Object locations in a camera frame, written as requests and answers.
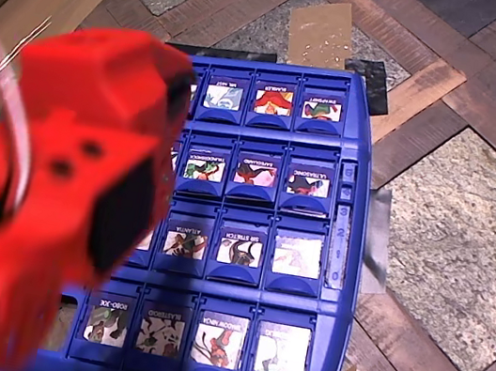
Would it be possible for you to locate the Ice Light flip tile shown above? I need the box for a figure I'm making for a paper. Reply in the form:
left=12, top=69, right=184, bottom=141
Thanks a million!
left=163, top=132, right=187, bottom=194

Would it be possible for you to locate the Blasteroid flip tile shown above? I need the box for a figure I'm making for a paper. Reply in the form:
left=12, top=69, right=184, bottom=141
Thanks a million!
left=124, top=286, right=197, bottom=371

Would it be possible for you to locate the grey duct tape piece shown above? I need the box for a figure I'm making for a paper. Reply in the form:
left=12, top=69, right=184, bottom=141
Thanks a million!
left=352, top=185, right=404, bottom=299

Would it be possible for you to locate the flat brown tape piece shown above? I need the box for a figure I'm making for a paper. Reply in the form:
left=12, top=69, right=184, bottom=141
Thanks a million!
left=281, top=0, right=359, bottom=73

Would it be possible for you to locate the Robo-Joe flip tile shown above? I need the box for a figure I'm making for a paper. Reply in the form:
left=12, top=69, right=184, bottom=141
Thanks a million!
left=69, top=279, right=141, bottom=369

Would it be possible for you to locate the black tape piece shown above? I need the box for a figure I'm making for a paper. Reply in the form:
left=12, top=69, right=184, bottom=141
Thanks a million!
left=336, top=54, right=397, bottom=118

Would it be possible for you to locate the Atlantia flip tile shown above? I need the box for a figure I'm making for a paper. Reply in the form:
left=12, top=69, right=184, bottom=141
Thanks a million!
left=152, top=199, right=219, bottom=280

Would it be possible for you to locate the Sir Stretch flip tile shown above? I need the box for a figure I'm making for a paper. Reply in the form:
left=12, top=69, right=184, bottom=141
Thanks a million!
left=206, top=207, right=272, bottom=288

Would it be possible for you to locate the Shadow Ninja flip tile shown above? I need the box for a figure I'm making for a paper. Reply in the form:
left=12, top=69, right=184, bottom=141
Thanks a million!
left=182, top=295, right=256, bottom=371

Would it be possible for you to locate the Rumbler flip tile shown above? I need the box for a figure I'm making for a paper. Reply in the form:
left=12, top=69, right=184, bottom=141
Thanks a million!
left=243, top=70, right=302, bottom=134

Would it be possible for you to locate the glossy character flip tile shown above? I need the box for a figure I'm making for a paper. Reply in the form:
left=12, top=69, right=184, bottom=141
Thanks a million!
left=244, top=305, right=318, bottom=371
left=262, top=216, right=332, bottom=299

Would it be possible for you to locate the Thundershock flip tile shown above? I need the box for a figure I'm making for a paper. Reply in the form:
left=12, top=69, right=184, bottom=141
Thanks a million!
left=175, top=131, right=237, bottom=202

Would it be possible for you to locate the blue guessing game board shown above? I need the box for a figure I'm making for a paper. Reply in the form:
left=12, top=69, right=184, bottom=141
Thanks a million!
left=33, top=28, right=395, bottom=371

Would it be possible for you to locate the Swapshift flip tile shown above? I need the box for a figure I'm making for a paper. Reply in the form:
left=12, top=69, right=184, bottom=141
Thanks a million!
left=292, top=76, right=351, bottom=140

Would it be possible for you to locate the white servo cable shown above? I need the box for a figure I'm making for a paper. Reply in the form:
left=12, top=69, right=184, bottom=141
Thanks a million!
left=0, top=34, right=54, bottom=219

